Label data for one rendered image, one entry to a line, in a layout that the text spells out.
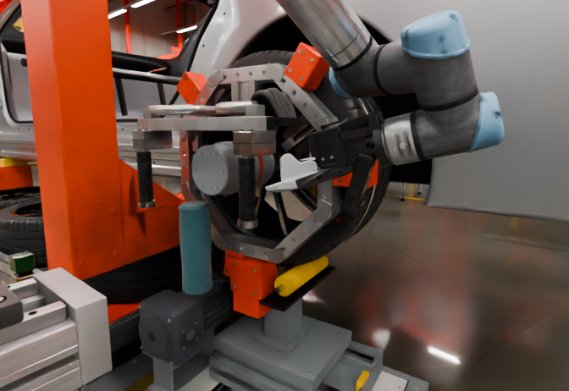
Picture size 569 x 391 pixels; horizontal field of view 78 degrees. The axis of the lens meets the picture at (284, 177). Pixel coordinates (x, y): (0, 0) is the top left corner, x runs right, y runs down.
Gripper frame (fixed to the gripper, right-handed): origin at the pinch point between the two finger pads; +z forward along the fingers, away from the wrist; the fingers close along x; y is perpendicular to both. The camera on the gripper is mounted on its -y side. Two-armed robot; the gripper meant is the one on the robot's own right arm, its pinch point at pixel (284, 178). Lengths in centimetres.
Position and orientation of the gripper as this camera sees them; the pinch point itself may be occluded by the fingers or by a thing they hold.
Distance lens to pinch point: 65.6
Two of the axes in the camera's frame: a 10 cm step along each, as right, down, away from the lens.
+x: -4.2, 3.5, -8.4
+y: -3.2, -9.2, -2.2
